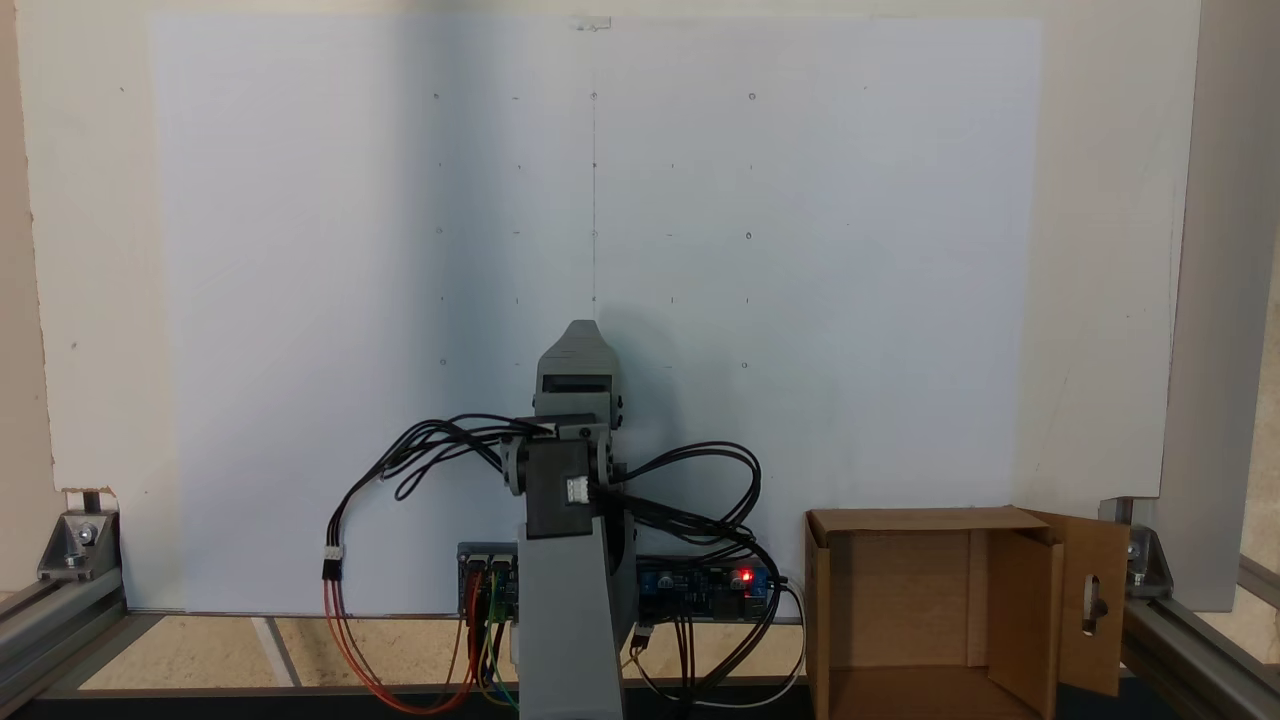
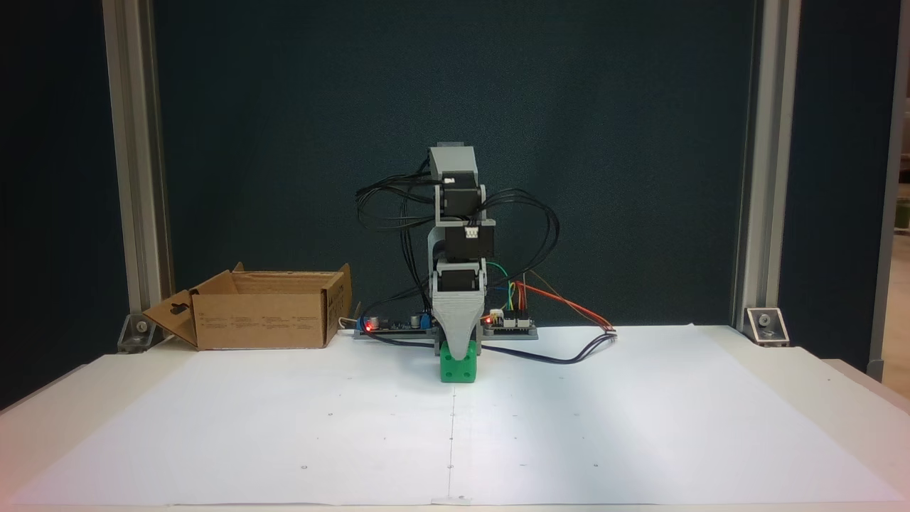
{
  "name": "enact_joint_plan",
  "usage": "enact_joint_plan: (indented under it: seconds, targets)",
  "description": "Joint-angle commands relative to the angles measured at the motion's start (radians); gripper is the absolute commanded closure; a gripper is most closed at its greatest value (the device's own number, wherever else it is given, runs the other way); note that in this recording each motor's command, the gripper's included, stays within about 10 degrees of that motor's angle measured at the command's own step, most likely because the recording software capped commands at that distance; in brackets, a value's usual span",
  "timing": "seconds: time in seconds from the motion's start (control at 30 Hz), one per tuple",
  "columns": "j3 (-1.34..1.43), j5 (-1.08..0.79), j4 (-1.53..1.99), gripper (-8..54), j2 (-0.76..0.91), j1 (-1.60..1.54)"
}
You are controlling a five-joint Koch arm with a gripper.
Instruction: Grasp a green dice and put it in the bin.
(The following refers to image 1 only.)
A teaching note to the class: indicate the blue power circuit board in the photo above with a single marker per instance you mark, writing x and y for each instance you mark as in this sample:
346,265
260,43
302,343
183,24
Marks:
690,590

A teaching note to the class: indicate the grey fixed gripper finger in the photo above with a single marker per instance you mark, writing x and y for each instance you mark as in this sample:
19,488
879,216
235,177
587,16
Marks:
580,350

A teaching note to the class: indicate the large white paper sheet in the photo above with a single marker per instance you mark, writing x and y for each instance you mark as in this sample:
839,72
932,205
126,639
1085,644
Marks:
300,300

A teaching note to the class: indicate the open cardboard box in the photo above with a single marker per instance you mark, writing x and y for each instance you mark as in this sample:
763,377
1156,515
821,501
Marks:
900,600

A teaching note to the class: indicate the grey printed Koch robot arm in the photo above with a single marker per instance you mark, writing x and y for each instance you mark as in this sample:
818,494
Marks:
570,620

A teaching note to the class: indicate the metal corner bracket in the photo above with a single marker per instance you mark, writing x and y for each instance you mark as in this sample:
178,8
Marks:
75,545
1145,565

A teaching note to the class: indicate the aluminium frame rail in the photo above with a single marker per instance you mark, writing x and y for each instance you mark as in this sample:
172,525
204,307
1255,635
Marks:
1200,660
50,630

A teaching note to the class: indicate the motor driver circuit board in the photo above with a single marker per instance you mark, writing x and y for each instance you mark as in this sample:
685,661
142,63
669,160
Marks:
490,585

